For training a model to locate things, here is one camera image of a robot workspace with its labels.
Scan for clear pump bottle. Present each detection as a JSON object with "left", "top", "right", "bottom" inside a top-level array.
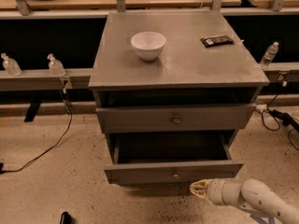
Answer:
[{"left": 48, "top": 53, "right": 65, "bottom": 77}]

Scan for white ceramic bowl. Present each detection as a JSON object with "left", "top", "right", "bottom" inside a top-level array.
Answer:
[{"left": 131, "top": 32, "right": 166, "bottom": 61}]

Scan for grey metal rail shelf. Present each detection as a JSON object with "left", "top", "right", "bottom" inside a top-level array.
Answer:
[{"left": 0, "top": 68, "right": 92, "bottom": 91}]

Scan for black cable on left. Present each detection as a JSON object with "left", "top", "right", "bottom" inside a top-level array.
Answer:
[{"left": 0, "top": 77, "right": 74, "bottom": 175}]

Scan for grey wooden drawer cabinet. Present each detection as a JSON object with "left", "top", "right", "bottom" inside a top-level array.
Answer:
[{"left": 88, "top": 10, "right": 271, "bottom": 161}]

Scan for blue tape floor mark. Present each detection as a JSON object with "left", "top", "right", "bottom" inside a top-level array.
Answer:
[{"left": 250, "top": 215, "right": 276, "bottom": 224}]

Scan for grey drawer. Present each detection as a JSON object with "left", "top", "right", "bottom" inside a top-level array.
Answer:
[
  {"left": 105, "top": 131, "right": 243, "bottom": 186},
  {"left": 96, "top": 104, "right": 255, "bottom": 133}
]

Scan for clear bottle far left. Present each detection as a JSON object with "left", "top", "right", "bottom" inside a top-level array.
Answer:
[{"left": 1, "top": 53, "right": 21, "bottom": 76}]

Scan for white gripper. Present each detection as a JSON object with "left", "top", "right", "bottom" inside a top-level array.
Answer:
[{"left": 190, "top": 178, "right": 245, "bottom": 207}]

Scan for clear plastic water bottle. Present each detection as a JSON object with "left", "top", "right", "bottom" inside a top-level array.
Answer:
[{"left": 260, "top": 42, "right": 279, "bottom": 69}]

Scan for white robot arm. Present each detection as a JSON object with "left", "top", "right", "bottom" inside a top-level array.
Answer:
[{"left": 190, "top": 178, "right": 299, "bottom": 224}]

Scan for grey top drawer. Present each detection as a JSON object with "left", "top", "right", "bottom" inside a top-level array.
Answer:
[{"left": 96, "top": 104, "right": 255, "bottom": 133}]

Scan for black cables on right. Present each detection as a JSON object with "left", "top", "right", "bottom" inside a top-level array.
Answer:
[{"left": 260, "top": 81, "right": 299, "bottom": 151}]

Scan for black object on floor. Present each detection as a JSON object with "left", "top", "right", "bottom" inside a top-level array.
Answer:
[{"left": 60, "top": 212, "right": 72, "bottom": 224}]

